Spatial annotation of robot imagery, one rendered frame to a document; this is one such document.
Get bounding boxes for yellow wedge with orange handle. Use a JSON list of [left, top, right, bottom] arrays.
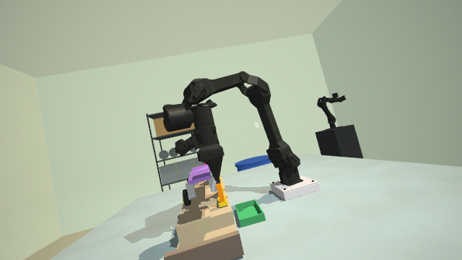
[[216, 183, 227, 208]]

